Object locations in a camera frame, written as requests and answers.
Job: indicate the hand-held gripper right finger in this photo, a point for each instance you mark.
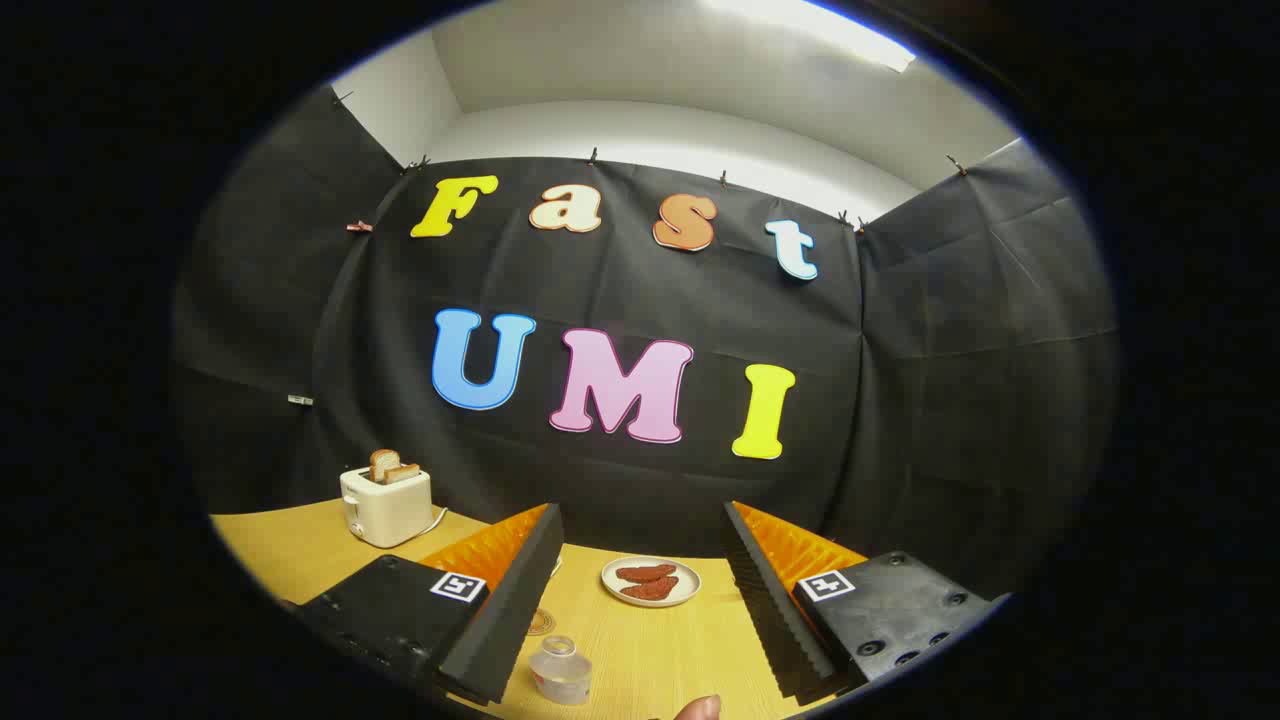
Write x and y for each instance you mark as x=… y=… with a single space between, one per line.
x=770 y=610

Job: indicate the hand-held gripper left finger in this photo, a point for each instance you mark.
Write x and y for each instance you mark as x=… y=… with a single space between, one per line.
x=510 y=600

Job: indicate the round cork coaster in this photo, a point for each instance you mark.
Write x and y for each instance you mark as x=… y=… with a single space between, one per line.
x=541 y=622

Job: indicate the clear juice bottle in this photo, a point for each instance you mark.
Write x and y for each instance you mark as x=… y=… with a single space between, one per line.
x=560 y=675

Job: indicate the round white plate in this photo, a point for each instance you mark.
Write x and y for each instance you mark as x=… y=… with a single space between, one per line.
x=609 y=582

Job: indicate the red sausage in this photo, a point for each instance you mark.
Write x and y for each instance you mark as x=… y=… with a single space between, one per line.
x=645 y=573
x=652 y=589

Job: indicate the wooden table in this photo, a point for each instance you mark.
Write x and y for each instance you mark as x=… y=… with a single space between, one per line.
x=650 y=650

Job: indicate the cream toaster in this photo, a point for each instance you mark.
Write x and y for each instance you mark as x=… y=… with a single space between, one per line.
x=385 y=510

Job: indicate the black backdrop cloth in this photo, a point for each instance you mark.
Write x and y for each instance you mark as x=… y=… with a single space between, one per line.
x=620 y=480

